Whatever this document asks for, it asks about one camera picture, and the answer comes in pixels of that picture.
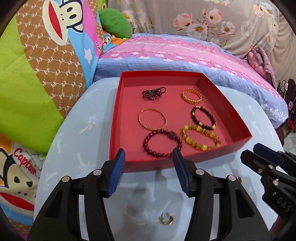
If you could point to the thin gold bangle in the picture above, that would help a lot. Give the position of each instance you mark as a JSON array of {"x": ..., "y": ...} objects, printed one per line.
[{"x": 152, "y": 119}]

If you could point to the red cardboard tray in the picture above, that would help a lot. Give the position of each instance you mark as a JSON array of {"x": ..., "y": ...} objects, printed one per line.
[{"x": 128, "y": 134}]

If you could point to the gold hoop earring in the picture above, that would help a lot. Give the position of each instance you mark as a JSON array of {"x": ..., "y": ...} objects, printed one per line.
[{"x": 166, "y": 218}]

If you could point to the colourful monkey cartoon blanket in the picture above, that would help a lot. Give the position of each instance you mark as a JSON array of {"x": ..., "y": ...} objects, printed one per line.
[{"x": 49, "y": 52}]

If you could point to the purple garnet bead strand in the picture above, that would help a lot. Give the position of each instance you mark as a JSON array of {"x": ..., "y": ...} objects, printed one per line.
[{"x": 153, "y": 94}]

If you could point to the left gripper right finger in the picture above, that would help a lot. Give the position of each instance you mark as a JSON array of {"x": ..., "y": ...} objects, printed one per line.
[{"x": 239, "y": 218}]

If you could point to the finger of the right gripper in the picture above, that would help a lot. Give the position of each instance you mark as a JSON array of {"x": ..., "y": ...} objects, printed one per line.
[
  {"x": 259, "y": 165},
  {"x": 266, "y": 151}
]

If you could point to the pink and blue pillow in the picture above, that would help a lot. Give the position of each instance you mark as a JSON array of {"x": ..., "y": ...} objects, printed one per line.
[{"x": 169, "y": 52}]

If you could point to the grey floral duvet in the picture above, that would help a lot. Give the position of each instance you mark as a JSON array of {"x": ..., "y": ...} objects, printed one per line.
[{"x": 238, "y": 26}]

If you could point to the pink folded cloth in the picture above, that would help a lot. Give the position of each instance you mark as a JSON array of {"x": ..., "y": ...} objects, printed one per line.
[{"x": 259, "y": 61}]

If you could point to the green plush pillow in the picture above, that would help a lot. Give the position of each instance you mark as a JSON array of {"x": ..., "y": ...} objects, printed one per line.
[{"x": 115, "y": 23}]

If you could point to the person's left hand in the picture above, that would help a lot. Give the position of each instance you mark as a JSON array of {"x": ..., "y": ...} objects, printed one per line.
[{"x": 277, "y": 226}]

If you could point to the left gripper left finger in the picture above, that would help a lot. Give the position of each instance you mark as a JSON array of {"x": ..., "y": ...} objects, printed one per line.
[{"x": 58, "y": 219}]

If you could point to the light blue palm tablecloth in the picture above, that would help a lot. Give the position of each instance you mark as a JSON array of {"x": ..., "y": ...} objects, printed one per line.
[{"x": 81, "y": 145}]

